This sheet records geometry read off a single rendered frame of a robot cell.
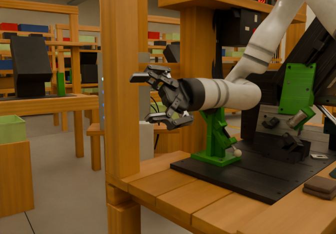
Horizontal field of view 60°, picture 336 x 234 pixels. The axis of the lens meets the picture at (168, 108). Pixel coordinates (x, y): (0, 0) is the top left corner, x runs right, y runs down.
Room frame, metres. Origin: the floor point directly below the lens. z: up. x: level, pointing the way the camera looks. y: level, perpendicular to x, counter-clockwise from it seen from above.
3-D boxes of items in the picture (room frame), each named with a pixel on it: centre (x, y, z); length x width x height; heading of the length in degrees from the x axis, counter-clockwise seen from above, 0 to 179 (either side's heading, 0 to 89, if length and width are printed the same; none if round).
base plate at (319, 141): (1.28, -0.55, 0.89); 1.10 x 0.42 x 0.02; 134
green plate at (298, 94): (1.19, -0.54, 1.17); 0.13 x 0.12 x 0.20; 134
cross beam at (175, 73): (1.55, -0.29, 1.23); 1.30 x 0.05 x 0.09; 134
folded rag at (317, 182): (0.81, -0.45, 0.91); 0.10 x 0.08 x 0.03; 132
